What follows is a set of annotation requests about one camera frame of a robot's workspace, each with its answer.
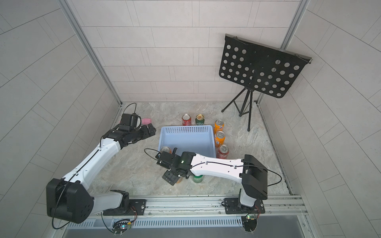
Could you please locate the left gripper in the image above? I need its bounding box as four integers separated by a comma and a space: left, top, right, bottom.
129, 122, 158, 143

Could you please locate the orange fanta can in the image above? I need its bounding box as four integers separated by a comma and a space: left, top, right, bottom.
160, 146, 172, 154
214, 131, 225, 148
213, 120, 224, 134

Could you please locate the green sprite can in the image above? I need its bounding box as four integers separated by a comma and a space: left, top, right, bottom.
192, 175, 203, 183

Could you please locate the red cola can back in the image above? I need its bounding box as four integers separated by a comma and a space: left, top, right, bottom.
182, 114, 191, 126

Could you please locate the red cola can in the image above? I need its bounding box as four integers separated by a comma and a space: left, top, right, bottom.
182, 114, 191, 126
216, 144, 229, 159

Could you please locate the dark green gold-top can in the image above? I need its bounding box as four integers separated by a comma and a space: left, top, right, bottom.
195, 114, 205, 126

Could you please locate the red cola can front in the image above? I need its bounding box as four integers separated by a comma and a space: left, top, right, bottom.
216, 144, 229, 159

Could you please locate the orange fanta can back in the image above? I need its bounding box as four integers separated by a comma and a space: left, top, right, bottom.
213, 120, 224, 134

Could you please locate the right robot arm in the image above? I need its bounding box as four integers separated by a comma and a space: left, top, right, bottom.
155, 152, 268, 208

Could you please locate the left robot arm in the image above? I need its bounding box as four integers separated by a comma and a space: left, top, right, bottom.
46, 124, 156, 224

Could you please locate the light blue plastic basket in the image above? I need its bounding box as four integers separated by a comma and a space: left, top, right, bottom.
158, 125, 216, 158

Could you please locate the pink cylindrical tube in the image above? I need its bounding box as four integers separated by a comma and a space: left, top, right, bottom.
141, 118, 152, 125

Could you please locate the left circuit board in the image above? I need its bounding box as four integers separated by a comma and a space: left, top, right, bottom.
112, 219, 132, 236

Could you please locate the circuit board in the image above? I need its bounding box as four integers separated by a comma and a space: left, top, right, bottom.
112, 219, 132, 236
241, 216, 258, 233

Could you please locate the right circuit board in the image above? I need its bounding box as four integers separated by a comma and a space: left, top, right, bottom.
241, 216, 258, 233

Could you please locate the black perforated music stand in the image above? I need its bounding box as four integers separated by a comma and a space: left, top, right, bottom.
218, 34, 312, 116

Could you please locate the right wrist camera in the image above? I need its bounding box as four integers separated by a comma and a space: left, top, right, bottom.
156, 152, 176, 169

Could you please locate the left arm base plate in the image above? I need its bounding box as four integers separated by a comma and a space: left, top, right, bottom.
103, 199, 147, 216

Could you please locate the aluminium rail frame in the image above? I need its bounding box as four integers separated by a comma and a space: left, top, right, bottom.
66, 195, 308, 230

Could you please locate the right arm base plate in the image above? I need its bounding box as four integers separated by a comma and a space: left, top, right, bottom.
221, 197, 266, 215

